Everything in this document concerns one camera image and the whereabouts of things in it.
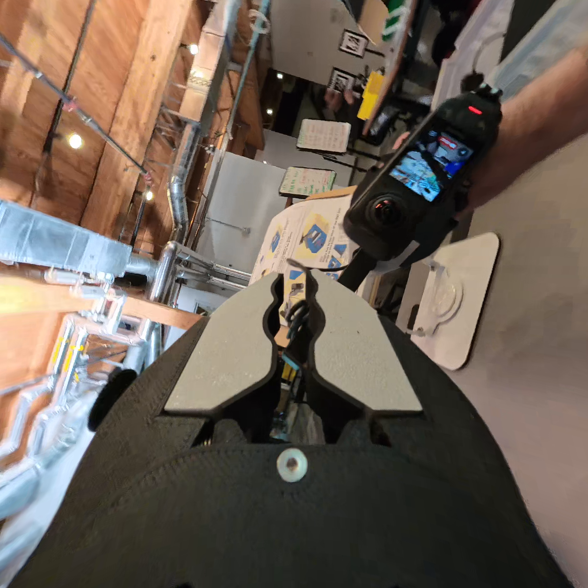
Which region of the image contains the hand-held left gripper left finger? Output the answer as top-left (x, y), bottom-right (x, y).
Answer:
top-left (164, 272), bottom-right (284, 440)

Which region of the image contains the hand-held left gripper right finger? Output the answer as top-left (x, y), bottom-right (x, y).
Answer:
top-left (303, 269), bottom-right (423, 440)

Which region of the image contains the blue usb cable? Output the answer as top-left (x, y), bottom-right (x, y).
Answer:
top-left (279, 299), bottom-right (311, 437)

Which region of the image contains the person's right forearm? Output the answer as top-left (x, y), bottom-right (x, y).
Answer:
top-left (464, 46), bottom-right (588, 214)

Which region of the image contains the instruction sheet on stand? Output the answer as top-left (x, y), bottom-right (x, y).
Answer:
top-left (303, 184), bottom-right (361, 205)

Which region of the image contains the printed instruction sheet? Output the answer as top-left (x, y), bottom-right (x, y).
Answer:
top-left (250, 195), bottom-right (354, 304)

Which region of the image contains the white easel board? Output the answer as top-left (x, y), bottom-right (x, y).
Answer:
top-left (279, 166), bottom-right (338, 198)
top-left (296, 120), bottom-right (352, 154)

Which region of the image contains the white stand base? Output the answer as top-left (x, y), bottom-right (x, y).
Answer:
top-left (395, 232), bottom-right (501, 371)

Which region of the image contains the yellow plastic bin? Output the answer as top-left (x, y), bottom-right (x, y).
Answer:
top-left (357, 72), bottom-right (386, 122)

